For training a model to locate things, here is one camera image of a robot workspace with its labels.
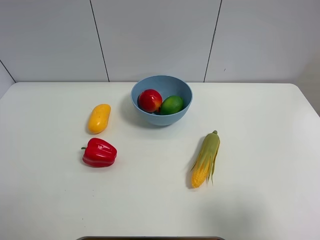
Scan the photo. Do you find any red pomegranate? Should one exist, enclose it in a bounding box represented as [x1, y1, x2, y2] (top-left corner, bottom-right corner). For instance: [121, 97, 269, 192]
[138, 89, 163, 113]

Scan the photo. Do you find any corn cob with husk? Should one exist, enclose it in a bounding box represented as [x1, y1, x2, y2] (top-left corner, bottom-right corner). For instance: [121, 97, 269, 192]
[190, 130, 221, 189]

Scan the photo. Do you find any green lime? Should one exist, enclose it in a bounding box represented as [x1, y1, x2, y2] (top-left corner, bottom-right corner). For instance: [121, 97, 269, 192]
[160, 95, 184, 115]

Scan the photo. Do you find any red bell pepper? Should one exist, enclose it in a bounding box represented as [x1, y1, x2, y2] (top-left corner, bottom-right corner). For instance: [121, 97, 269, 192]
[81, 137, 117, 168]

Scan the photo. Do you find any blue plastic bowl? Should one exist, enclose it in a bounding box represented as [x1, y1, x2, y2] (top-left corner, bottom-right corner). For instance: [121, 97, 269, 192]
[130, 75, 193, 126]

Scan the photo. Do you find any yellow mango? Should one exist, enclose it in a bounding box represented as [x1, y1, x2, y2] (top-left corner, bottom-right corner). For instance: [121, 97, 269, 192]
[87, 104, 111, 134]

